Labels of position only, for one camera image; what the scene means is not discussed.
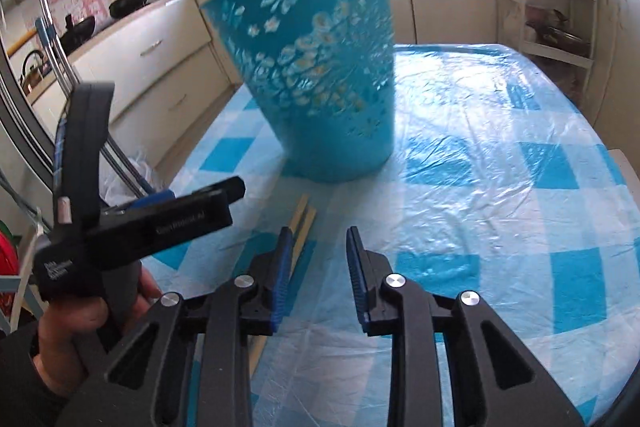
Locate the red round object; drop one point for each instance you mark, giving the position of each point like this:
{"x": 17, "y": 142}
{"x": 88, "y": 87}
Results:
{"x": 7, "y": 272}

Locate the metal pot with lid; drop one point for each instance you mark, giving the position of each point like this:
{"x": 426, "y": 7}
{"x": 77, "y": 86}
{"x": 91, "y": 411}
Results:
{"x": 555, "y": 34}

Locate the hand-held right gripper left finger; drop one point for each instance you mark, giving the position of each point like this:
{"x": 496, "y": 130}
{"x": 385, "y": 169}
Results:
{"x": 284, "y": 277}

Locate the cream lower kitchen cabinets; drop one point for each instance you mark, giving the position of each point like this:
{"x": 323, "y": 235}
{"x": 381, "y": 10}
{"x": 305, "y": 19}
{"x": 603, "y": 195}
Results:
{"x": 165, "y": 52}

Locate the white storage trolley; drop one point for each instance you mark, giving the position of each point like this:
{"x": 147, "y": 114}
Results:
{"x": 550, "y": 7}

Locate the black wok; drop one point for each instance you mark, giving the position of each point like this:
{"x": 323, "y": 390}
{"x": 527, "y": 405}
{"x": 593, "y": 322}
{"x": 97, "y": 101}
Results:
{"x": 77, "y": 34}

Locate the blue checked tablecloth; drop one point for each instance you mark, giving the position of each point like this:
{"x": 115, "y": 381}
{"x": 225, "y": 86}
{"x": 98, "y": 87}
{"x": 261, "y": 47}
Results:
{"x": 475, "y": 207}

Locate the wooden chopstick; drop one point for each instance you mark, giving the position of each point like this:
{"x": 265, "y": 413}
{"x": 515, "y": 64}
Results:
{"x": 306, "y": 232}
{"x": 299, "y": 212}

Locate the blue perforated plastic basket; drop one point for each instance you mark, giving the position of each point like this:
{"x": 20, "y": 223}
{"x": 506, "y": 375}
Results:
{"x": 325, "y": 107}

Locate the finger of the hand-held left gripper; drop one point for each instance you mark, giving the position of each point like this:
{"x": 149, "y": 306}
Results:
{"x": 230, "y": 189}
{"x": 85, "y": 157}

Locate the person's left forearm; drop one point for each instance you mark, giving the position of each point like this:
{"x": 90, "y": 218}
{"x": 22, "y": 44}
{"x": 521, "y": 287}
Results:
{"x": 25, "y": 387}

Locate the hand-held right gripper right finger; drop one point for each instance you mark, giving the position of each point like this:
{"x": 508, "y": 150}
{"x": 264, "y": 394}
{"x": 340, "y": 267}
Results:
{"x": 356, "y": 277}

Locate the copper kettle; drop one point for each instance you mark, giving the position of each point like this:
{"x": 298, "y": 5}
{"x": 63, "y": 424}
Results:
{"x": 32, "y": 74}

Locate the person's left hand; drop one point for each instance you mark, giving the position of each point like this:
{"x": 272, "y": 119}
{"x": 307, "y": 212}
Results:
{"x": 70, "y": 332}

